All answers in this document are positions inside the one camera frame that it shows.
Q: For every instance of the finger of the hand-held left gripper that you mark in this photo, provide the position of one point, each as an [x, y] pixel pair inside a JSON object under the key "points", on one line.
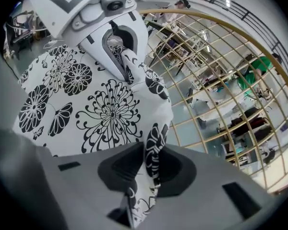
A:
{"points": [[141, 32], [98, 49]]}

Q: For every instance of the white black floral fabric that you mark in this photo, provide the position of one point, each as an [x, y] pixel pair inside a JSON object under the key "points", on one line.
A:
{"points": [[98, 109]]}

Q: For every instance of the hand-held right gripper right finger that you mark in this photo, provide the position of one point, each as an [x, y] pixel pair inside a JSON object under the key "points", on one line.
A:
{"points": [[206, 200]]}

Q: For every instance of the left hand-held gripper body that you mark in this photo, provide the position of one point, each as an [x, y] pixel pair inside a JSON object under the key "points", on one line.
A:
{"points": [[62, 8]]}

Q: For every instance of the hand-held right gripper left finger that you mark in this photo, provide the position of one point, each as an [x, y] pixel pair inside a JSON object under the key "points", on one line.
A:
{"points": [[62, 195]]}

